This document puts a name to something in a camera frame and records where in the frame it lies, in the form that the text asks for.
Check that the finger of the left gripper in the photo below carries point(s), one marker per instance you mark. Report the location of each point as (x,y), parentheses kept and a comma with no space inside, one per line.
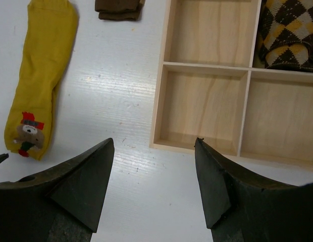
(3,157)

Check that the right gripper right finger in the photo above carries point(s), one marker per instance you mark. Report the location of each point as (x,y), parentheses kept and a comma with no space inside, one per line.
(241,205)

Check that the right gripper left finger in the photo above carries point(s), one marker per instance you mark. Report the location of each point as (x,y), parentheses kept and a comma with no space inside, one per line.
(62,203)

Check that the yellow bear sock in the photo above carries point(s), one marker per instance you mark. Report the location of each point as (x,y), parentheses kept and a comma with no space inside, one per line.
(52,28)

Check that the dark brown argyle sock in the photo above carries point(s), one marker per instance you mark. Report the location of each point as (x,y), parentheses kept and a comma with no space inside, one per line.
(285,35)

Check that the wooden compartment tray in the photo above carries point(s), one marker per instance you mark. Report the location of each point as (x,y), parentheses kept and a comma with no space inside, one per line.
(212,85)

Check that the brown striped sock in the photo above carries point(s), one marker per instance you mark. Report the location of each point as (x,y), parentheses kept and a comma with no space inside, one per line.
(119,10)

